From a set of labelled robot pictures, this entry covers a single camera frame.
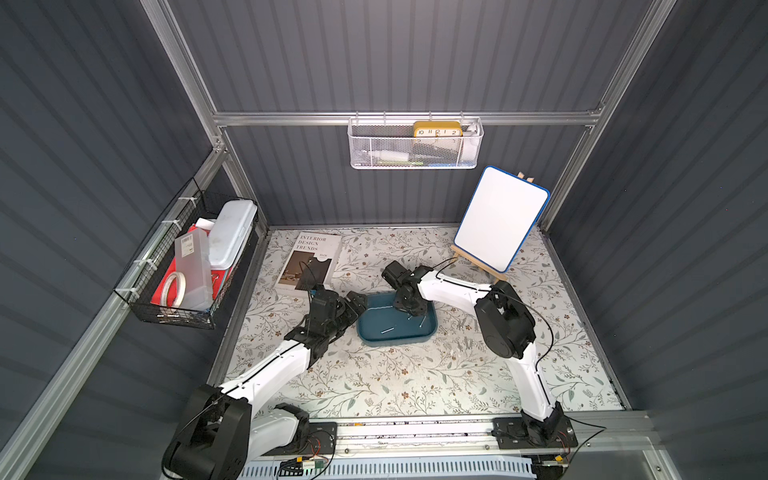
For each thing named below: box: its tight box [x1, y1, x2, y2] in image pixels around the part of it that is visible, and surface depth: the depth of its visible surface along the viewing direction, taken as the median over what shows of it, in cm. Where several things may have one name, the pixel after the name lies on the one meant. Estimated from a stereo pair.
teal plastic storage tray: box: [356, 292, 438, 346], surface depth 94 cm
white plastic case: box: [209, 199, 258, 270], surface depth 75 cm
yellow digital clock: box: [413, 121, 463, 137], surface depth 90 cm
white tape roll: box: [161, 271, 187, 308], surface depth 64 cm
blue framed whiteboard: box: [454, 166, 551, 273], surface depth 88 cm
